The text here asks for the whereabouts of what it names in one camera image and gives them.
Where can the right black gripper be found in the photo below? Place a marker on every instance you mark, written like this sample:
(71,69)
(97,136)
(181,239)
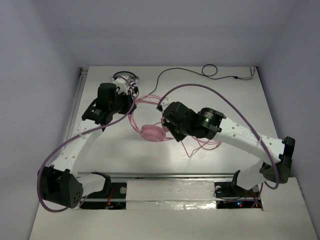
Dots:
(178,137)

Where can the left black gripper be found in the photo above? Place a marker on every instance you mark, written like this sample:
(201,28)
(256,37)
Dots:
(128,100)

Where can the pink over-ear headphones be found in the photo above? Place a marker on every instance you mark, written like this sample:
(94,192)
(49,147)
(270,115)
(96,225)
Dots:
(156,132)

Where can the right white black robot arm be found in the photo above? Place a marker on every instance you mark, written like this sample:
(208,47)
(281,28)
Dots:
(275,155)

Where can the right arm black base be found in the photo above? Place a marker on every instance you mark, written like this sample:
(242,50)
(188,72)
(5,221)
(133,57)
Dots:
(231,196)

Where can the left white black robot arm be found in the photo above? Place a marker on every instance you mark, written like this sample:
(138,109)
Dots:
(58,181)

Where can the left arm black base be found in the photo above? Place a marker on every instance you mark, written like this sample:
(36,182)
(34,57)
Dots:
(111,198)

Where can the black white striped headphones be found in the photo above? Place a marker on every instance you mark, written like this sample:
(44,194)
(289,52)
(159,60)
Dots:
(133,81)

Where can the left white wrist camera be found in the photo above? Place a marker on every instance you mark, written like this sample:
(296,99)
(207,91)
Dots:
(122,85)

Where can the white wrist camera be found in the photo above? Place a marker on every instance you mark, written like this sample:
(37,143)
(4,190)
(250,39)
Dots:
(163,104)
(122,85)

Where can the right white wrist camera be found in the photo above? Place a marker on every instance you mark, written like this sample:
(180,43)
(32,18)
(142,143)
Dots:
(163,104)

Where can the metal base rail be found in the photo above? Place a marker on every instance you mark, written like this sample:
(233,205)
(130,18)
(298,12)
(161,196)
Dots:
(169,187)

